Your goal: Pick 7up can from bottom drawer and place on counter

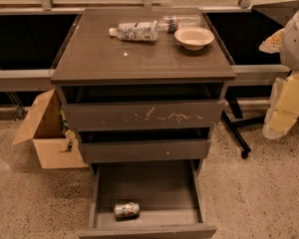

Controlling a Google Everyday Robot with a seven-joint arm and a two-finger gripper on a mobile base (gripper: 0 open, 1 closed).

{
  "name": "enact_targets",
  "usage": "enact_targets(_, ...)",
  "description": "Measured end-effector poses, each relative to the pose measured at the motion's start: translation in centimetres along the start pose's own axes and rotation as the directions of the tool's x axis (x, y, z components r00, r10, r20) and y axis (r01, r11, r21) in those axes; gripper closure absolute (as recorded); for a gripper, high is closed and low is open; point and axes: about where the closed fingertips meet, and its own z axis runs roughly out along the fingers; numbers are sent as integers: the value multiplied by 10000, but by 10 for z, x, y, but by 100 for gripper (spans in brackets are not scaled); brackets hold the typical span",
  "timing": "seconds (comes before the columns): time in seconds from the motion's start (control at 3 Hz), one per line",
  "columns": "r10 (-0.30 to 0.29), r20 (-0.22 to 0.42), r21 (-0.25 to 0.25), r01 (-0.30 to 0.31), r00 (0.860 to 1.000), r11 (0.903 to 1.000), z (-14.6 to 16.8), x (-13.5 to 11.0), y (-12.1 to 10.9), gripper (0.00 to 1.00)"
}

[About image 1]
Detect silver green 7up can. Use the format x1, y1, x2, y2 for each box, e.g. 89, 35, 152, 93
114, 202, 141, 219

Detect open cardboard box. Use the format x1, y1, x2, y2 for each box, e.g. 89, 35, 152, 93
13, 90, 86, 169

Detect top grey drawer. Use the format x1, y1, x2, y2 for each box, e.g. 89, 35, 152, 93
59, 82, 224, 131

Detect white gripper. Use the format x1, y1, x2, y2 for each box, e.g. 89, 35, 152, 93
259, 10, 299, 139

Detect clear labelled water bottle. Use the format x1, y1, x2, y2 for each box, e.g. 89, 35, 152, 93
109, 21, 158, 42

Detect clear bottle at back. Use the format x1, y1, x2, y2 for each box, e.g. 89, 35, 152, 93
157, 15, 201, 33

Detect middle grey drawer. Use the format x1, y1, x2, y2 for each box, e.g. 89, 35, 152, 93
79, 127, 211, 163

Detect open bottom grey drawer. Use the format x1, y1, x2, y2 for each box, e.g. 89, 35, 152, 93
78, 160, 216, 239

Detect dark grey drawer cabinet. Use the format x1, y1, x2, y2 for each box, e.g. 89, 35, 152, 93
50, 6, 237, 239

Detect small items in box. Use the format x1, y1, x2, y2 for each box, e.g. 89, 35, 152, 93
59, 109, 76, 152

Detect white ceramic bowl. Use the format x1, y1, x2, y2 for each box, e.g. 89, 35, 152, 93
174, 27, 214, 51

